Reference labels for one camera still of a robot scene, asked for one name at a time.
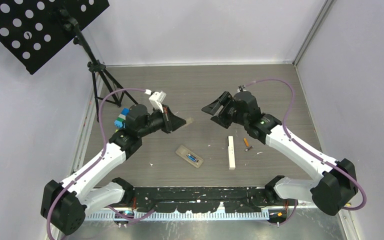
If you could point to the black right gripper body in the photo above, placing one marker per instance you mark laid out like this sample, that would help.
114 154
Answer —
229 115

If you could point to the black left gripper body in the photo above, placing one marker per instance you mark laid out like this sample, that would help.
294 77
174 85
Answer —
166 126

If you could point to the blue battery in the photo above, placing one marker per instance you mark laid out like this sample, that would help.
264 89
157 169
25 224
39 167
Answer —
192 158

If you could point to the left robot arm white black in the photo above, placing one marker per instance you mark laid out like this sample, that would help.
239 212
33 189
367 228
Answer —
67 203

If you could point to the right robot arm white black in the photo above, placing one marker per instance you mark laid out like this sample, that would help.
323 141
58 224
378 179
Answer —
332 183

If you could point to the white slim remote control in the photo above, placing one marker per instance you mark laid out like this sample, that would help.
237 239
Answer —
231 153

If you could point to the orange battery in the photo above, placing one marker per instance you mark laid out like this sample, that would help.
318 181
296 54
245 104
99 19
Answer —
246 142

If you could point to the green blue toy brick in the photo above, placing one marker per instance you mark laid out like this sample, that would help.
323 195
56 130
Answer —
119 123

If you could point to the black perforated music stand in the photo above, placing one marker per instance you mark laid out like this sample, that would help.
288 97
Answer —
34 31

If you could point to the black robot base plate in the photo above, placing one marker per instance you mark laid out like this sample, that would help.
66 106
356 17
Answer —
199 200

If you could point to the aluminium rail frame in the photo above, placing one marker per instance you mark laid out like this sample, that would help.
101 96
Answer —
219 214

